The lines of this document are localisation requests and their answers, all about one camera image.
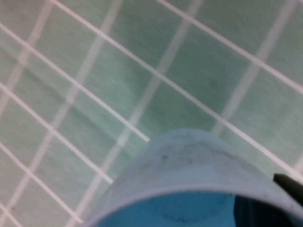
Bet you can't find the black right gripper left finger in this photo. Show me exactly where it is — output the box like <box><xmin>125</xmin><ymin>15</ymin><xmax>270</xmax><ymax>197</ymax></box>
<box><xmin>233</xmin><ymin>194</ymin><xmax>303</xmax><ymax>227</ymax></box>

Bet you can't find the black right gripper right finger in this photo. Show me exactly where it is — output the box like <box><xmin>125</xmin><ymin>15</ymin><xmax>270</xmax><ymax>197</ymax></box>
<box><xmin>273</xmin><ymin>173</ymin><xmax>303</xmax><ymax>207</ymax></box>

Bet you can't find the light blue plastic cup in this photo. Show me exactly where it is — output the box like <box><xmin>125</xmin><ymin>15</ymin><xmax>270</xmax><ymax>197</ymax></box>
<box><xmin>84</xmin><ymin>127</ymin><xmax>303</xmax><ymax>227</ymax></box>

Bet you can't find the green checked tablecloth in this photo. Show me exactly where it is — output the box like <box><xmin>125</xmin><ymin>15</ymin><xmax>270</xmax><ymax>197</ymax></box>
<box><xmin>0</xmin><ymin>0</ymin><xmax>303</xmax><ymax>227</ymax></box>

